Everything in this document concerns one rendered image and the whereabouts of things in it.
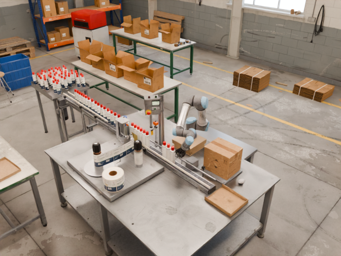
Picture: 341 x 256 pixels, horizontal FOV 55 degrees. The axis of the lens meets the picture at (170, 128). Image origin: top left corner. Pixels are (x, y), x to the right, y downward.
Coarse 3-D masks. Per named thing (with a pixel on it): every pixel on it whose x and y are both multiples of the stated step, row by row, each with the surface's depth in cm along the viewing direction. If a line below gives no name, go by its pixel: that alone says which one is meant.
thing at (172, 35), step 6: (162, 24) 744; (168, 24) 754; (174, 24) 749; (162, 30) 738; (168, 30) 759; (174, 30) 723; (162, 36) 748; (168, 36) 733; (174, 36) 731; (168, 42) 740; (174, 42) 739
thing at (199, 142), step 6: (174, 138) 374; (180, 138) 374; (198, 138) 374; (204, 138) 374; (174, 144) 374; (180, 144) 365; (192, 144) 363; (198, 144) 364; (204, 144) 379; (192, 150) 360; (198, 150) 369
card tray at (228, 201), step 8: (216, 192) 310; (224, 192) 310; (232, 192) 309; (208, 200) 298; (216, 200) 301; (224, 200) 301; (232, 200) 301; (240, 200) 301; (224, 208) 292; (232, 208) 292; (240, 208) 292
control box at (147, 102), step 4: (144, 96) 342; (152, 96) 342; (144, 100) 341; (148, 100) 337; (152, 100) 337; (156, 100) 338; (144, 104) 347; (148, 104) 339; (148, 108) 341; (160, 108) 344; (152, 112) 345; (156, 112) 345; (160, 112) 346
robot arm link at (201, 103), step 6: (198, 96) 330; (192, 102) 328; (198, 102) 327; (204, 102) 325; (198, 108) 332; (204, 108) 330; (198, 114) 345; (204, 114) 344; (198, 120) 356; (204, 120) 353; (198, 126) 362; (204, 126) 359
